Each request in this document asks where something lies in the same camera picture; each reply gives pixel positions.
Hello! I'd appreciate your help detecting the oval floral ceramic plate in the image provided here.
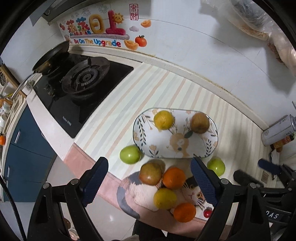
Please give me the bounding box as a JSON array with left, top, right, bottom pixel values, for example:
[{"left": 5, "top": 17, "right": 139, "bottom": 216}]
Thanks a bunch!
[{"left": 133, "top": 108, "right": 218, "bottom": 159}]

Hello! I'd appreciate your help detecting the plastic bag with eggs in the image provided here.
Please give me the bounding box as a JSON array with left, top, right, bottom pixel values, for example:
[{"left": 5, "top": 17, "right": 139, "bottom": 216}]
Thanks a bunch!
[{"left": 267, "top": 25, "right": 296, "bottom": 77}]

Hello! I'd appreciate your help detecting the red cherry tomato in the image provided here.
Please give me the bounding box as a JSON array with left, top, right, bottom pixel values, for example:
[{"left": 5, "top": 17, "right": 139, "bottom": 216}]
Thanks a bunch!
[{"left": 203, "top": 208, "right": 213, "bottom": 218}]

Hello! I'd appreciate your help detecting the black gas stove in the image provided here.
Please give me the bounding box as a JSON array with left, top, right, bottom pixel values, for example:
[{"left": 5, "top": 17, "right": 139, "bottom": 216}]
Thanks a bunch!
[{"left": 34, "top": 52, "right": 133, "bottom": 138}]

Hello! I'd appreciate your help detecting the striped cat table mat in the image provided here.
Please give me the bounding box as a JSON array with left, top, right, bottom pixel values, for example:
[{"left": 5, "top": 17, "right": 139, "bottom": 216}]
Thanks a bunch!
[{"left": 64, "top": 64, "right": 275, "bottom": 237}]

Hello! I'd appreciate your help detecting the plastic bag with dark contents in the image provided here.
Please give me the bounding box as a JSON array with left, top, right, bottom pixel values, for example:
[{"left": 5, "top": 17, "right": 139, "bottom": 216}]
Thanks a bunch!
[{"left": 201, "top": 0, "right": 276, "bottom": 40}]

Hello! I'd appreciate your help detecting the dish drying rack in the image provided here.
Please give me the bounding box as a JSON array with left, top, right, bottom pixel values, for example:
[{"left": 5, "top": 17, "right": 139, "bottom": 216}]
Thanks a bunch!
[{"left": 0, "top": 58, "right": 26, "bottom": 130}]

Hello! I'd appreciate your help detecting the dark sauce bottle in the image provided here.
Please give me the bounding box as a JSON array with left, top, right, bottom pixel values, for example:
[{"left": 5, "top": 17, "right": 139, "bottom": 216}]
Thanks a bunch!
[{"left": 271, "top": 134, "right": 295, "bottom": 153}]

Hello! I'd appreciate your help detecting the brown red apple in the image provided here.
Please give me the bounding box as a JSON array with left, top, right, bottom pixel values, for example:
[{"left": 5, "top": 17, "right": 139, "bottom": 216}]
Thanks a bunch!
[
  {"left": 139, "top": 163, "right": 163, "bottom": 186},
  {"left": 190, "top": 113, "right": 210, "bottom": 134}
]

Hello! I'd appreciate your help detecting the green apple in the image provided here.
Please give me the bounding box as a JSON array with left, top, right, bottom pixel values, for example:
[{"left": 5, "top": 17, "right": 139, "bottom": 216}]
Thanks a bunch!
[
  {"left": 119, "top": 146, "right": 142, "bottom": 165},
  {"left": 207, "top": 157, "right": 225, "bottom": 177}
]

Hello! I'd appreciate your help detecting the white spray can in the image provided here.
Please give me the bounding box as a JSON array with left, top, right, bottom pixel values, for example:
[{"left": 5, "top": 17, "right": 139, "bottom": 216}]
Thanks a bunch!
[{"left": 261, "top": 114, "right": 295, "bottom": 146}]

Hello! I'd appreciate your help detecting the blue kitchen cabinet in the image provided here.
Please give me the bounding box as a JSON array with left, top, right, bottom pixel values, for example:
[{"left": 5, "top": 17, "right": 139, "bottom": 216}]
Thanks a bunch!
[{"left": 4, "top": 107, "right": 57, "bottom": 202}]

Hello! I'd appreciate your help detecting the black range hood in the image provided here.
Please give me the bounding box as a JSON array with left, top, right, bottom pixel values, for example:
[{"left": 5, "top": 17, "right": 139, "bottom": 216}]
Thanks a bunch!
[{"left": 29, "top": 0, "right": 100, "bottom": 26}]

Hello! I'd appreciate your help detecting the orange tangerine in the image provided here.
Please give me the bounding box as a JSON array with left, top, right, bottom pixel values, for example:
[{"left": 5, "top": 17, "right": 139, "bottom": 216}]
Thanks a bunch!
[
  {"left": 173, "top": 203, "right": 196, "bottom": 222},
  {"left": 163, "top": 167, "right": 186, "bottom": 190}
]

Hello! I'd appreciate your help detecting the colourful wall sticker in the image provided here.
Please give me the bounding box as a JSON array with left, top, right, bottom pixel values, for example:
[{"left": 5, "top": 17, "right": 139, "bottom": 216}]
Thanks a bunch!
[{"left": 57, "top": 1, "right": 152, "bottom": 51}]

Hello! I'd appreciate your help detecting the orange on far counter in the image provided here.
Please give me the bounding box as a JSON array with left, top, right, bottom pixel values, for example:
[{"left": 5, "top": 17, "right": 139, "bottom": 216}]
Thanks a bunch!
[{"left": 0, "top": 135, "right": 6, "bottom": 146}]

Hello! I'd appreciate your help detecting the black frying pan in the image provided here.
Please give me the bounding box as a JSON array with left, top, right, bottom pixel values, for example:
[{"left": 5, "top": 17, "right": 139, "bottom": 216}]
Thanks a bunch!
[{"left": 11, "top": 40, "right": 70, "bottom": 99}]

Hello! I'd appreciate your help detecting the yellow lemon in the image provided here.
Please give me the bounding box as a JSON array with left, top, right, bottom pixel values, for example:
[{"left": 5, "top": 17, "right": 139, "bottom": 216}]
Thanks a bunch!
[
  {"left": 153, "top": 188, "right": 178, "bottom": 210},
  {"left": 154, "top": 110, "right": 175, "bottom": 131}
]

